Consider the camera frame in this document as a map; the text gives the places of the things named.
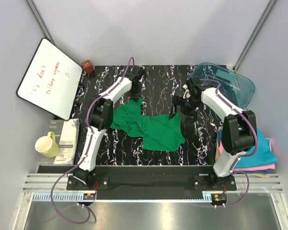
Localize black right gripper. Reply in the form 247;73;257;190
168;95;201;126

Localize green t-shirt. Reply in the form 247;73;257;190
110;99;185;151

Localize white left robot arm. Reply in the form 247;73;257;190
73;66;144;190

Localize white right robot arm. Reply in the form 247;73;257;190
168;77;258;190

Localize small red-brown box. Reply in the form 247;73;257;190
82;60;95;74

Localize folded pink t-shirt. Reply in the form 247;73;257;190
218;136;276;172

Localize folded tan t-shirt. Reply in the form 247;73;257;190
215;127;276;178

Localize clear blue plastic bin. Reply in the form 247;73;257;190
190;62;255;109

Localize white whiteboard with red writing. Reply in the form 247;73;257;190
16;38;83;120

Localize spiral bound manual booklet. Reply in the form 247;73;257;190
39;118;80;166

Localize folded blue t-shirt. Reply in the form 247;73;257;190
217;128;278;173

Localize yellow-green mug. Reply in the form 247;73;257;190
35;132;60;158

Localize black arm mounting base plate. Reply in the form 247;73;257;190
67;166;237;201

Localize aluminium frame rail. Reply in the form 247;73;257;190
23;173;283;193

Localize white slotted cable duct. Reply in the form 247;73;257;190
33;192;96;202

